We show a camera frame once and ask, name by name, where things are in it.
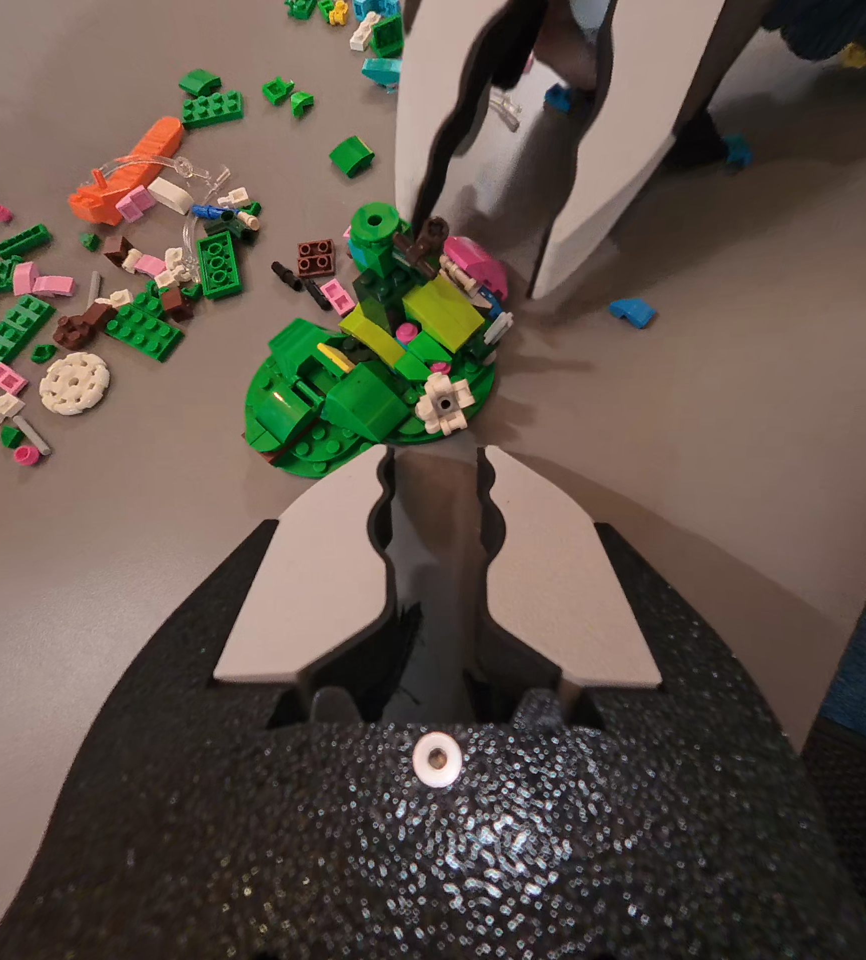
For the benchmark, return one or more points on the green round lego base model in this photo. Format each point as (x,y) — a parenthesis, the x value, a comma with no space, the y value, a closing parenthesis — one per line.
(358,405)

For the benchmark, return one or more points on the small yellow lego piece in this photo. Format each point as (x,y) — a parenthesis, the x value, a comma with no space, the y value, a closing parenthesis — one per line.
(856,56)

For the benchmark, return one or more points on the pile of blue yellow lego pieces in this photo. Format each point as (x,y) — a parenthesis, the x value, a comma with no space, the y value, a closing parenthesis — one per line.
(380,71)

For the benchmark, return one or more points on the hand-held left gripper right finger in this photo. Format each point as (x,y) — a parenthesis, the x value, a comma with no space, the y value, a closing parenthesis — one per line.
(568,592)

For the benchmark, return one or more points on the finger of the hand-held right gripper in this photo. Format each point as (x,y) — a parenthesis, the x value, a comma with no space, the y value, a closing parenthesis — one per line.
(635,112)
(433,67)

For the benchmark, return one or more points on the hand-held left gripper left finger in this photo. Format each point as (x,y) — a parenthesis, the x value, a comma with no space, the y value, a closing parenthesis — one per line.
(305,592)

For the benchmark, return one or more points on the pile of green pink lego pieces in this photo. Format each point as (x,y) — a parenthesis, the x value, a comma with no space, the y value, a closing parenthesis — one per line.
(140,330)

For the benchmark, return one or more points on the pink and blue lego piece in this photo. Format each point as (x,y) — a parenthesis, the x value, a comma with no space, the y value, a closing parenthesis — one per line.
(470,255)

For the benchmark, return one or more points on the blue curved lego slope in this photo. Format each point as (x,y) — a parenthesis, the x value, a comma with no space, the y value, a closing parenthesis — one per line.
(739,150)
(632,313)

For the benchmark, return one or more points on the small blue lego brick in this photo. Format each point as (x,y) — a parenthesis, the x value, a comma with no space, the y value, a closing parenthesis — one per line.
(557,97)

